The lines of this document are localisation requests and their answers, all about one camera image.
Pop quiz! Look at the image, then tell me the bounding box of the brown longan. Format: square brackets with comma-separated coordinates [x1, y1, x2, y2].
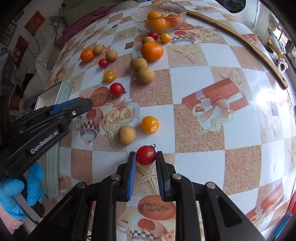
[142, 36, 155, 44]
[105, 50, 118, 62]
[93, 44, 105, 55]
[118, 126, 137, 145]

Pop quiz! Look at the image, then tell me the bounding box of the yellow cherry tomato far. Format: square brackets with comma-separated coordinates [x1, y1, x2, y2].
[104, 70, 116, 83]

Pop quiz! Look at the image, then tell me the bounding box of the orange mandarin near bowl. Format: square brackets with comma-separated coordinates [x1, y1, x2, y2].
[140, 42, 164, 62]

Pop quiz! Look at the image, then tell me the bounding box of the large orange mandarin far left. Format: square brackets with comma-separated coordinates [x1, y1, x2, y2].
[80, 49, 94, 62]

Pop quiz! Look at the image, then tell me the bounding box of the glass fruit bowl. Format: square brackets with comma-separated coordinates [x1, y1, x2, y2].
[130, 1, 187, 33]

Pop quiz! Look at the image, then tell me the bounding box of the brown longan beside mandarin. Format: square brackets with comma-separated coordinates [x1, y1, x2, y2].
[93, 44, 105, 55]

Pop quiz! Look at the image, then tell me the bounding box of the orange in bowl top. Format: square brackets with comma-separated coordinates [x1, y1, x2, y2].
[147, 11, 162, 21]

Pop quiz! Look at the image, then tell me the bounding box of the small orange fruit near bowl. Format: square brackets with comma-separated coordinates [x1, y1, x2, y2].
[159, 33, 171, 44]

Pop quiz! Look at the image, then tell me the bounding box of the red cherry tomato far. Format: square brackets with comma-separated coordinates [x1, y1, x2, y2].
[98, 59, 109, 68]

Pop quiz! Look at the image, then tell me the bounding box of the green sofa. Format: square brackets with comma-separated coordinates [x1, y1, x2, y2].
[47, 1, 138, 70]

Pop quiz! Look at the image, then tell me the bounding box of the brown longan mid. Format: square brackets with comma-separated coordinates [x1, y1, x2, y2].
[130, 57, 148, 72]
[136, 67, 154, 84]

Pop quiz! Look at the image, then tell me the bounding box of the orange in bowl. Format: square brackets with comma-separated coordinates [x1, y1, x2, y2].
[151, 19, 170, 32]
[147, 11, 162, 21]

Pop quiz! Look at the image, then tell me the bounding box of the washing machine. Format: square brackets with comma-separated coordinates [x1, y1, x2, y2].
[216, 0, 246, 14]

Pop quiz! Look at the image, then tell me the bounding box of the white striped blanket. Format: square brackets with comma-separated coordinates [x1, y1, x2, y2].
[23, 30, 62, 98]

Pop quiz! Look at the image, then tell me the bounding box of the brown longan mid lower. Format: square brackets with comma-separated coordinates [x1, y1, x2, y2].
[136, 67, 154, 84]

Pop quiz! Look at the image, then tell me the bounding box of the white tray with green rim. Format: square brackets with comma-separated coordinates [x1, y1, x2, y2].
[33, 80, 73, 200]

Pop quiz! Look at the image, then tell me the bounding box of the small red tomato near bowl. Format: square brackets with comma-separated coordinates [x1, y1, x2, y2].
[147, 31, 159, 41]

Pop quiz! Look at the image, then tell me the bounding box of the red cherry tomato pair right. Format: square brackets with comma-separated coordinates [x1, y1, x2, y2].
[109, 82, 126, 97]

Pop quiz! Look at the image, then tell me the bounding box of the wooden back scratcher stick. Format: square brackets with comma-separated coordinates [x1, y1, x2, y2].
[187, 10, 288, 90]

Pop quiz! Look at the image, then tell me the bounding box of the brown longan mid upper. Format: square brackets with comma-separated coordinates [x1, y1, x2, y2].
[130, 57, 148, 72]

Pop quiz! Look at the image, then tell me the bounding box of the yellow tomato cluster top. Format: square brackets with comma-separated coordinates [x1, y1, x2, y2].
[141, 115, 159, 134]

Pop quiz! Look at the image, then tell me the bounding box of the orange in bowl front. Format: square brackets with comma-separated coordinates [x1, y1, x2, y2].
[151, 19, 170, 32]

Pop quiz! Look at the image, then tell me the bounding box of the blue gloved left hand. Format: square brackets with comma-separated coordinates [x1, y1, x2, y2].
[1, 162, 44, 221]

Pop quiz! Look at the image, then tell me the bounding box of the magenta cloth on sofa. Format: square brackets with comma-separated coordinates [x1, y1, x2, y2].
[55, 5, 115, 49]

